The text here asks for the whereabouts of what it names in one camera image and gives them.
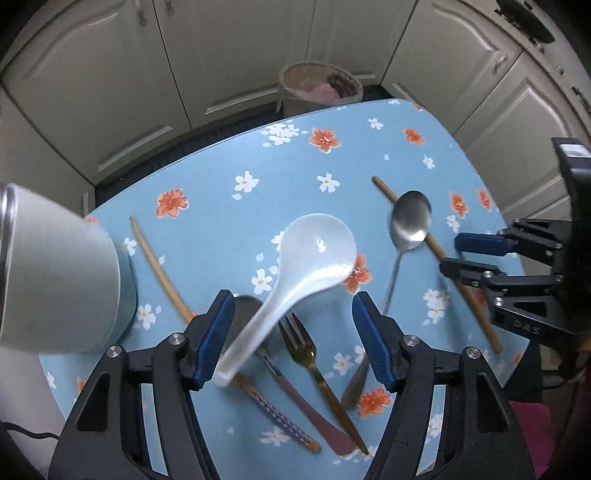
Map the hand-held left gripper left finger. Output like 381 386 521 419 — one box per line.
48 289 236 480

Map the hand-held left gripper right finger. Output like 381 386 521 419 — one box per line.
352 292 536 480

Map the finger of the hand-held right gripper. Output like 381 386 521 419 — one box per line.
438 257 561 301
455 220 575 259

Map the gold fork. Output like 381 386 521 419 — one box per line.
279 313 370 456

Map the large steel spoon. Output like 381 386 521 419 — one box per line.
382 190 433 315

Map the wooden chopstick patterned end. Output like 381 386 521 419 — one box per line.
129 216 322 453

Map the steel spoon reddish handle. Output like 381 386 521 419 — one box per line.
222 295 358 454

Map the white ceramic soup spoon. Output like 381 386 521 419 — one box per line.
213 213 358 386

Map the white steel-rimmed utensil cup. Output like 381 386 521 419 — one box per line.
0 182 138 355

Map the pink clothing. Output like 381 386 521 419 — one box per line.
508 401 555 480

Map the white cabinet door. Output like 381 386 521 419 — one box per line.
381 0 526 134
0 80 95 217
314 0 421 93
0 0 194 185
154 0 324 130
455 51 575 215

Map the blue floral tablecloth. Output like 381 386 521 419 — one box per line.
39 98 527 480

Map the speckled kitchen countertop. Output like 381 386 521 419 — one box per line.
480 0 591 121

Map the wicker waste basket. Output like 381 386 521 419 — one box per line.
277 61 365 117

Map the black cable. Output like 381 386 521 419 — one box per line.
0 421 63 441

